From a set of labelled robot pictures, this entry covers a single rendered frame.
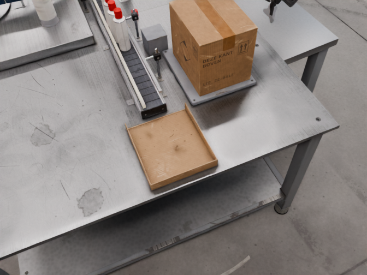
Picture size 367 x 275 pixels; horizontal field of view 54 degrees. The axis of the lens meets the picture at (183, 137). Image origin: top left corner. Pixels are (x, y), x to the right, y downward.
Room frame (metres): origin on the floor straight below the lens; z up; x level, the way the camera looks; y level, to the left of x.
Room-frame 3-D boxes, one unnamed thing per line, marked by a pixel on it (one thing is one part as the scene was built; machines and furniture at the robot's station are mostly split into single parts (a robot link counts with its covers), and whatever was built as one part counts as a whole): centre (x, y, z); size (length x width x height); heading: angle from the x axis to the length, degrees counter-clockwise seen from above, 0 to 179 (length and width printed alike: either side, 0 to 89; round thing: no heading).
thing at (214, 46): (1.21, -0.14, 0.99); 0.30 x 0.24 x 0.27; 20
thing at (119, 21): (1.33, 0.24, 0.98); 0.05 x 0.05 x 0.20
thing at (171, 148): (0.80, 0.05, 0.85); 0.30 x 0.26 x 0.04; 20
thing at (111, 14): (1.39, 0.27, 0.98); 0.05 x 0.05 x 0.20
